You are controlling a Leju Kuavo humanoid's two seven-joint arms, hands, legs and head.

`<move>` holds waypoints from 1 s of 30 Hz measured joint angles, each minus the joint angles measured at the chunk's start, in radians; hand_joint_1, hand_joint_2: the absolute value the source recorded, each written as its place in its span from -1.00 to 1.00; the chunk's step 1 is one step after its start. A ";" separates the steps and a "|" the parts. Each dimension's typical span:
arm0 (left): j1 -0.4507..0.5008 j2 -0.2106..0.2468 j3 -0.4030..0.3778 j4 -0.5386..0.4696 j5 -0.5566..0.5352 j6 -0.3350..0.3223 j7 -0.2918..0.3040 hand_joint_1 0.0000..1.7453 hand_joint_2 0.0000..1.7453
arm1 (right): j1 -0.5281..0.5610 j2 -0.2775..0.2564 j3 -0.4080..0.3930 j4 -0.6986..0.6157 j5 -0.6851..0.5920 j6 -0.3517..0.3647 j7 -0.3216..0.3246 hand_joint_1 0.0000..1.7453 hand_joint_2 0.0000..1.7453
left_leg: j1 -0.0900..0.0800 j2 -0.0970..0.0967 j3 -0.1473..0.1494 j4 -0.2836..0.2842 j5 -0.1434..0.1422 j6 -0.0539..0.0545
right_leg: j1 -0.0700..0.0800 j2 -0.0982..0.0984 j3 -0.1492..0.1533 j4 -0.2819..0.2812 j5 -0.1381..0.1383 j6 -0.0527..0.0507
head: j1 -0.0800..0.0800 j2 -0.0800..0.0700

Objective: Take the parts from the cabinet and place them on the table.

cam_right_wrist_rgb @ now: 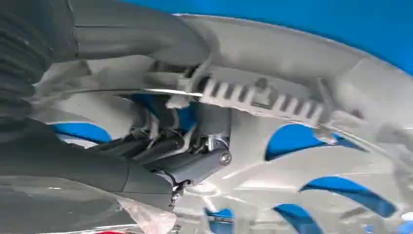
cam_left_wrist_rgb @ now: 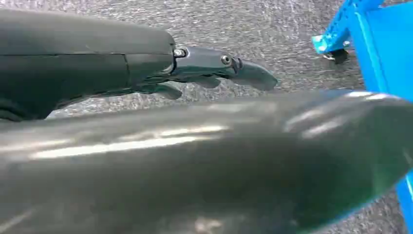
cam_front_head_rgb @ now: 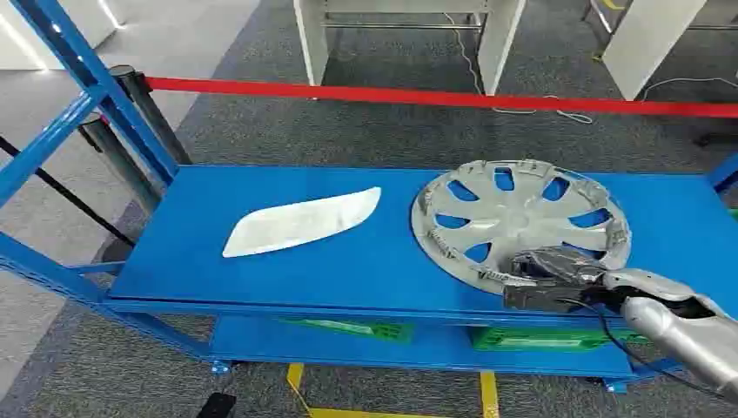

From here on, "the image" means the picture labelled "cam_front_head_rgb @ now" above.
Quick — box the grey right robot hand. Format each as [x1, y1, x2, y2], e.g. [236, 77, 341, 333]
[502, 246, 622, 316]

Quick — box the silver plastic wheel hubcap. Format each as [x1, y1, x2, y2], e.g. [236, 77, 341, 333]
[410, 159, 633, 296]

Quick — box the green plastic crate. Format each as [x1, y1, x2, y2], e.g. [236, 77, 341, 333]
[281, 319, 415, 346]
[469, 326, 648, 353]

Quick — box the yellow floor tape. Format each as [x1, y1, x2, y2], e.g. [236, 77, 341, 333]
[286, 363, 500, 418]

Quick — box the blue metal shelf rack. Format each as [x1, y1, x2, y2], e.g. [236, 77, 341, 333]
[0, 0, 738, 396]

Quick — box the red barrier belt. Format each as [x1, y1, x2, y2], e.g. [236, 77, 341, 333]
[144, 76, 738, 119]

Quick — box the white desk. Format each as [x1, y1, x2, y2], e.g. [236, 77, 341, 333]
[292, 0, 527, 97]
[582, 0, 738, 102]

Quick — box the white curved car panel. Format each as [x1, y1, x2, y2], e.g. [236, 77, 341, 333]
[221, 185, 383, 259]

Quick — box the black robot foot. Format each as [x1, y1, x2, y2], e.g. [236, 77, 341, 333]
[196, 392, 238, 418]

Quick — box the black barrier belt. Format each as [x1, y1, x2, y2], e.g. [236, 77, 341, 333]
[0, 135, 138, 248]

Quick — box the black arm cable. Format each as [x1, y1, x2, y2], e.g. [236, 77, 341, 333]
[560, 297, 725, 401]

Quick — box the white floor cable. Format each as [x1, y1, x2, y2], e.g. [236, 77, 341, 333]
[640, 76, 738, 103]
[442, 12, 595, 125]

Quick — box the black stanchion post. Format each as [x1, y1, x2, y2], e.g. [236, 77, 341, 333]
[77, 113, 164, 216]
[109, 64, 193, 168]

